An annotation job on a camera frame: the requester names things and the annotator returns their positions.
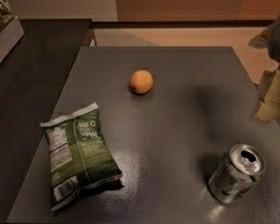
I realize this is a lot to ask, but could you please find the orange fruit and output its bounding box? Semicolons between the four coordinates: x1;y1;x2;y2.
129;70;154;94

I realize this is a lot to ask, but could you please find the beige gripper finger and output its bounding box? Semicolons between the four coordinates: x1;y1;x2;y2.
253;68;280;122

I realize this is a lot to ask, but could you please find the white snack display box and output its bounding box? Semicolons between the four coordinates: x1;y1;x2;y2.
0;17;24;63

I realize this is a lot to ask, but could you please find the silver 7up soda can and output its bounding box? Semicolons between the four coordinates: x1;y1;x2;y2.
208;144;266;204

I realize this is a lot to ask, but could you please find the green chip bag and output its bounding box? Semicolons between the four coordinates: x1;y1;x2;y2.
40;103;122;211

